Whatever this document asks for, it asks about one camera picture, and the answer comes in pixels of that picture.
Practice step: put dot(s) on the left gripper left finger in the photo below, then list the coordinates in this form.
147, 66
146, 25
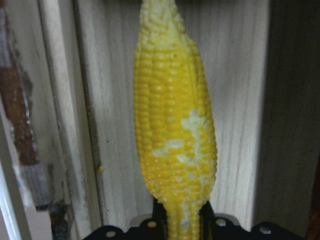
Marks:
159, 213

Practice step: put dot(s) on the yellow corn cob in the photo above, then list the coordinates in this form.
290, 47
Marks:
174, 127

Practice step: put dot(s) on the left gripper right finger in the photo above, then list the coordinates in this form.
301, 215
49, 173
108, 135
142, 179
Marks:
206, 223

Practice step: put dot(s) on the dark wooden drawer box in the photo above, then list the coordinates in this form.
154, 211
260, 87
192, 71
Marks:
290, 125

